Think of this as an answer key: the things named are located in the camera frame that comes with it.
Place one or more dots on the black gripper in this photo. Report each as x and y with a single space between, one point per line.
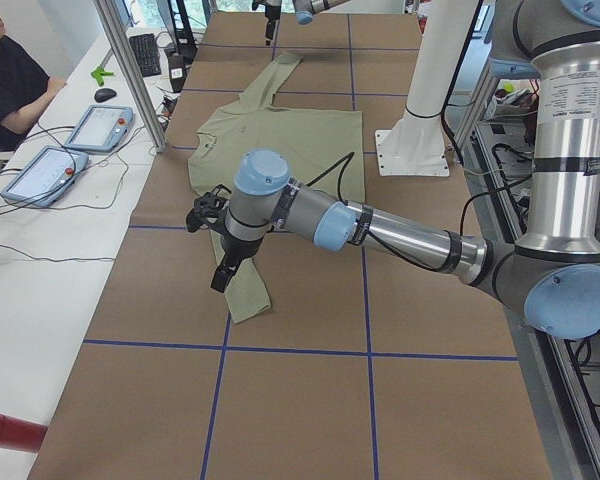
233 248
269 18

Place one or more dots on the sage green long-sleeve shirt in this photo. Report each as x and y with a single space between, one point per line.
280 145

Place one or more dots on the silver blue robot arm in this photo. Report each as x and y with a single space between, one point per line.
523 31
304 11

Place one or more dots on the black keyboard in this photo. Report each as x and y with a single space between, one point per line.
146 54

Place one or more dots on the green plastic tool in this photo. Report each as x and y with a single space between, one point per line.
99 74

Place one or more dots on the black computer mouse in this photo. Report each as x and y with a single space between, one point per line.
104 94

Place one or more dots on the far blue teach pendant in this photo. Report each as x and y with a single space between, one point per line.
100 129

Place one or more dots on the blue teach pendant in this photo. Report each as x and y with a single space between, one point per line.
100 129
46 177

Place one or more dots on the near blue teach pendant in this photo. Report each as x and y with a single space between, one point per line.
46 177

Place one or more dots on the person in black shirt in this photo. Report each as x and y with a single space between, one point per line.
26 91

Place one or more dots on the red cylinder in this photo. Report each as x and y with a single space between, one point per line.
21 435

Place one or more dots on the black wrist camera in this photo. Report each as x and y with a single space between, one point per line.
209 210

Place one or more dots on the aluminium frame post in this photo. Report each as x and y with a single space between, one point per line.
116 35

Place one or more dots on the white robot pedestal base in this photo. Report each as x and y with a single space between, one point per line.
415 146

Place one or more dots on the aluminium frame cabinet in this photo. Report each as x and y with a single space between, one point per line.
551 275

